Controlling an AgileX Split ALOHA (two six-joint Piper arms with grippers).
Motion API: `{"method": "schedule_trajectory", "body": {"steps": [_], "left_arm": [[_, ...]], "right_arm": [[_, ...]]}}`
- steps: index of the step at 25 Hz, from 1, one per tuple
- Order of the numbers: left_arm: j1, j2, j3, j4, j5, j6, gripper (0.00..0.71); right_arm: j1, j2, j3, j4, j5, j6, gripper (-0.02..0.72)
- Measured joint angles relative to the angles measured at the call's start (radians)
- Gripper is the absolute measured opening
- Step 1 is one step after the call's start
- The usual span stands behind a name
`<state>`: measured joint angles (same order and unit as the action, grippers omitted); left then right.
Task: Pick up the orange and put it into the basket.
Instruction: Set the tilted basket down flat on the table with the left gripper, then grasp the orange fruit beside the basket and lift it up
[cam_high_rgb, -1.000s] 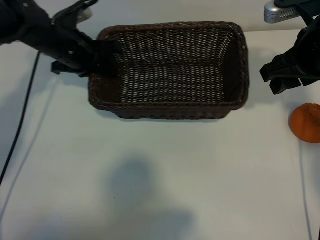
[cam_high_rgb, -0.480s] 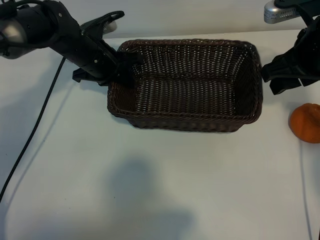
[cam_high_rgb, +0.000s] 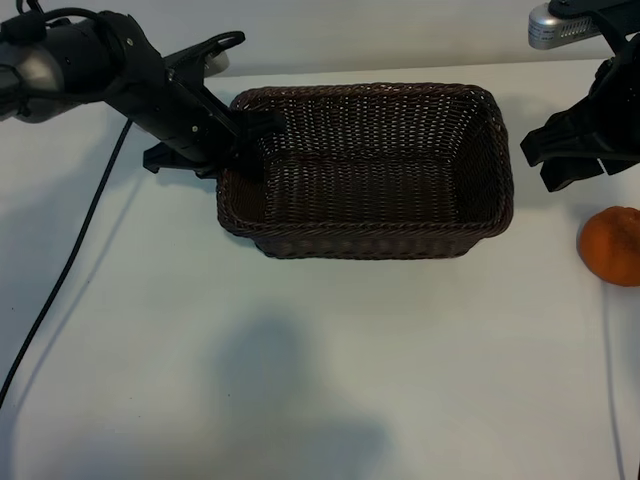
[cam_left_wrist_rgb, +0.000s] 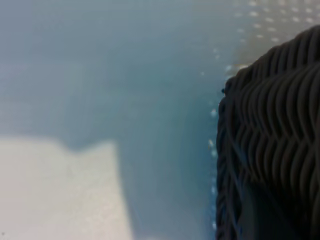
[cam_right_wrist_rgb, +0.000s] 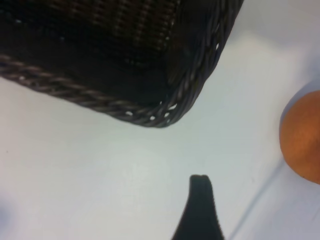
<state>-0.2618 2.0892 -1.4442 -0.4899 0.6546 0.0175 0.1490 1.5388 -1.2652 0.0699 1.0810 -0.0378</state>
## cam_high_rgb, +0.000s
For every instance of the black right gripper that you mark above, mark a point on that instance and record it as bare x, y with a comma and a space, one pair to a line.
620, 115

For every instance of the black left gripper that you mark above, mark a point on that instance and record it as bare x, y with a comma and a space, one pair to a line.
170, 110

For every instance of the orange fruit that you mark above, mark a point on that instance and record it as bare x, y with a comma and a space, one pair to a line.
612, 250

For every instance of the dark brown wicker basket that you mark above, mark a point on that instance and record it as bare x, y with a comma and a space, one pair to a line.
370, 200

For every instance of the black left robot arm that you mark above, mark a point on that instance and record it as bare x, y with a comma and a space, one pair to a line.
55, 65

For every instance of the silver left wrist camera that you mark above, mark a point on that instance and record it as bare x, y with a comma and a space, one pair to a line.
220, 62

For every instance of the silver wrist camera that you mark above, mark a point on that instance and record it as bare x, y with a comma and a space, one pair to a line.
220, 62
552, 25

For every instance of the black left camera bracket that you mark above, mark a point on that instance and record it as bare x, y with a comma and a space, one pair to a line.
200, 50

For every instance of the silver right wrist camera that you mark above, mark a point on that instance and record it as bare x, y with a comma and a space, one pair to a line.
552, 25

